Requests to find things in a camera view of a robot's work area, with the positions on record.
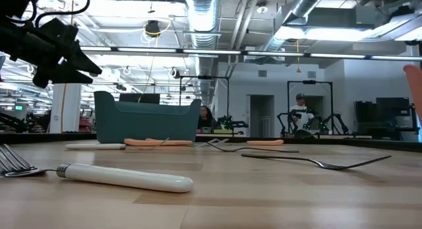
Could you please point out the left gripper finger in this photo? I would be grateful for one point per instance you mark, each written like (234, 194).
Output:
(62, 75)
(74, 47)

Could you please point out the white pillar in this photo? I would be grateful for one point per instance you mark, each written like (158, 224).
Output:
(66, 110)

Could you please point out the dark teal plastic bin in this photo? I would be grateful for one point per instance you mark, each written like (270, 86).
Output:
(145, 123)

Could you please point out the long linear ceiling light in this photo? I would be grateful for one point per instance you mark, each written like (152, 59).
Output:
(211, 51)

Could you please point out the person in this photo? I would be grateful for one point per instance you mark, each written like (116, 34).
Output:
(300, 111)
(206, 118)

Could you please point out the black equipment shelf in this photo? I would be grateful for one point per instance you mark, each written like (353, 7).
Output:
(382, 117)

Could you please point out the orange plastic bin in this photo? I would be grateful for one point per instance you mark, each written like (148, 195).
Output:
(416, 87)

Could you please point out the black aluminium rig frame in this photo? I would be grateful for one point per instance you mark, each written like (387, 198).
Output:
(39, 138)

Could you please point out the silver spiral ventilation duct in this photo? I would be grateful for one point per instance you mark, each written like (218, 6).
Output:
(202, 18)

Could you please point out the black background rig frame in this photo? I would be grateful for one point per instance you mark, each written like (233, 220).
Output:
(204, 77)
(310, 82)

